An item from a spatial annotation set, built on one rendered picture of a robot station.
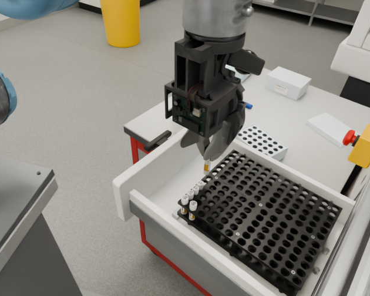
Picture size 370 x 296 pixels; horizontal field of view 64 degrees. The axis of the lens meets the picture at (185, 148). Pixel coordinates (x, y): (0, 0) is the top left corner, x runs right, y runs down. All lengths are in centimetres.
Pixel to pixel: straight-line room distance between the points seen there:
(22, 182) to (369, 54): 111
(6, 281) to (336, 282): 68
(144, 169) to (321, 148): 55
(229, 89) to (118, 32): 282
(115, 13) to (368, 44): 236
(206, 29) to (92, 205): 143
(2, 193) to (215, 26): 59
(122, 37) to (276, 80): 229
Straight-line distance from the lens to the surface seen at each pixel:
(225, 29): 33
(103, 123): 217
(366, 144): 74
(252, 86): 111
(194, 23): 33
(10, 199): 74
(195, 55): 33
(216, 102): 35
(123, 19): 310
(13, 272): 84
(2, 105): 70
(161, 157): 55
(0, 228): 71
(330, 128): 97
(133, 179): 52
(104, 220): 160
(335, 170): 86
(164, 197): 59
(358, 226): 44
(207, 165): 50
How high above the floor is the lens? 131
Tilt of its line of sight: 43 degrees down
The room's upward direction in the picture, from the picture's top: 3 degrees clockwise
